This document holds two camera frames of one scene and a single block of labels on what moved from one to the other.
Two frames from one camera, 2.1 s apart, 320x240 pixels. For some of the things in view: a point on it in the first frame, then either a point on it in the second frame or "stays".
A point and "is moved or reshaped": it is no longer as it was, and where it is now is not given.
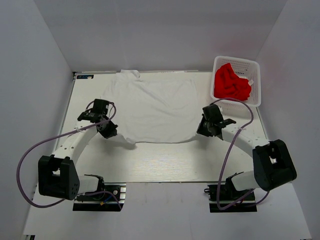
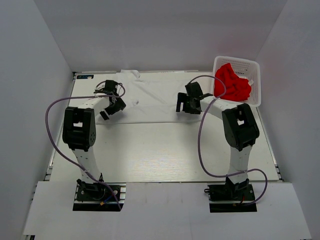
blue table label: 85,76 stays
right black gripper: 201,130 → 181,98
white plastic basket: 244,68 stays
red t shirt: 228,85 stays
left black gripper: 111,132 → 119,105
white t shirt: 152,108 is moved or reshaped
